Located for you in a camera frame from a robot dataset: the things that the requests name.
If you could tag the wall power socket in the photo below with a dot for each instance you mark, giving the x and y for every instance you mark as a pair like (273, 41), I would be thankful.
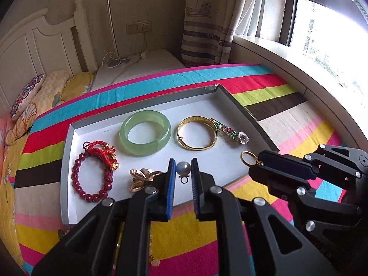
(139, 27)

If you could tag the striped colourful bed sheet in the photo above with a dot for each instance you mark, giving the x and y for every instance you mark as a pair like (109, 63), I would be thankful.
(184, 245)

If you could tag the embroidered decorative pillow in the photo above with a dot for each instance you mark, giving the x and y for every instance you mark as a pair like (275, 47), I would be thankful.
(26, 96)

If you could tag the silver lotus flower brooch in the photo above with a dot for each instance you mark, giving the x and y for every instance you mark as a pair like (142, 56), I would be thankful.
(240, 137)

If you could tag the yellow floral pillow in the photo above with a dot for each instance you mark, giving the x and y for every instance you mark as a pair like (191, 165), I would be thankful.
(43, 101)

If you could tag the white bedside table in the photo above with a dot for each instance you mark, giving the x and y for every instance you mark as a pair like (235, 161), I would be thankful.
(114, 70)

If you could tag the striped curtain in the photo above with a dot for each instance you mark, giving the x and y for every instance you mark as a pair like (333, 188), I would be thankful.
(209, 28)

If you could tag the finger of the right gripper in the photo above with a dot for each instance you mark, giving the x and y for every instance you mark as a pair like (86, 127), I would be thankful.
(290, 189)
(341, 166)

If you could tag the gold filigree bangle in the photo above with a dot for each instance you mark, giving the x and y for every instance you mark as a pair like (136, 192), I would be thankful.
(197, 133)

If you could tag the slim white desk lamp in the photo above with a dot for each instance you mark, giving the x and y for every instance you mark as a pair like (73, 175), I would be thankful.
(113, 34)

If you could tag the grey cardboard tray box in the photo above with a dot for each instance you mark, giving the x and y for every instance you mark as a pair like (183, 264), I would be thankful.
(222, 160)

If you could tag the yellow floral bed cover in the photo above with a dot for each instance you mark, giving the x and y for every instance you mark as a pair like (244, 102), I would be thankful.
(30, 178)

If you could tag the green jade bangle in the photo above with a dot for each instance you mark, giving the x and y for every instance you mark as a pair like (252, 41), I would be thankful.
(145, 132)

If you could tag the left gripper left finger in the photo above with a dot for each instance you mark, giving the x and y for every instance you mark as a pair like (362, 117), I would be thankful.
(113, 238)

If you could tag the white wooden headboard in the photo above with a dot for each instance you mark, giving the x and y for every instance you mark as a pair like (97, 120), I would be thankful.
(33, 47)

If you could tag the white window sill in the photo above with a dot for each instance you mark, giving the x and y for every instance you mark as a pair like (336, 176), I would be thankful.
(339, 105)

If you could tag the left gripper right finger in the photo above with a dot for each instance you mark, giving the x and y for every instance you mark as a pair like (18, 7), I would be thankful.
(253, 238)

